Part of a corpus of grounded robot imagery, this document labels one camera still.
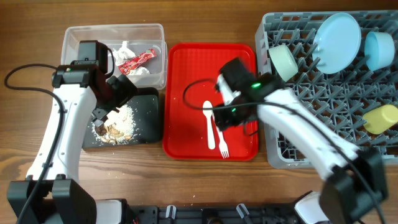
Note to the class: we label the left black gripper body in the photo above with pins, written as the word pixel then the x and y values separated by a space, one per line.
pixel 119 93

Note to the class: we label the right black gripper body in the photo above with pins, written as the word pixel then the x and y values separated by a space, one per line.
pixel 226 117

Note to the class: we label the rice and food scraps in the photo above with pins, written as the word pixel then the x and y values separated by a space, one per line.
pixel 118 129

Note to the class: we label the red snack wrapper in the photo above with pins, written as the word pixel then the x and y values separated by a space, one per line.
pixel 134 66

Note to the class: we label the white tissue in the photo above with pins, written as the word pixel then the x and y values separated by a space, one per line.
pixel 123 55

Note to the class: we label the green bowl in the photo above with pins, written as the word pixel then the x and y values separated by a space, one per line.
pixel 283 61

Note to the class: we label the light blue plate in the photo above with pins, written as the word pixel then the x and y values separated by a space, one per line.
pixel 338 40

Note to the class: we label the yellow plastic cup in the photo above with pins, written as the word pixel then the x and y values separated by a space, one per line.
pixel 380 119

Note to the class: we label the light blue bowl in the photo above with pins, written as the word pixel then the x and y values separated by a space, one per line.
pixel 380 49

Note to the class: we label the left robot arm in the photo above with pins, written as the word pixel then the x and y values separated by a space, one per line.
pixel 50 192

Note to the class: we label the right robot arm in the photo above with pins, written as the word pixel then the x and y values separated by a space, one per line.
pixel 354 180

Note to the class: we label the grey dishwasher rack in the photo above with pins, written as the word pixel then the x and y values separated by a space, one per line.
pixel 338 99

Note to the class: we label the white plastic spoon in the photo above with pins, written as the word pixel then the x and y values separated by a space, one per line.
pixel 207 106

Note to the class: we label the black rectangular tray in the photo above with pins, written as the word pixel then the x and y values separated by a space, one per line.
pixel 145 106

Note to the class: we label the white plastic fork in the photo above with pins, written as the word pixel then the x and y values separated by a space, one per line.
pixel 223 147

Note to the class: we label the clear plastic bin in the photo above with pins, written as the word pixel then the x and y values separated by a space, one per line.
pixel 137 37

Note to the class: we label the red serving tray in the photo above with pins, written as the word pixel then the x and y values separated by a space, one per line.
pixel 192 71

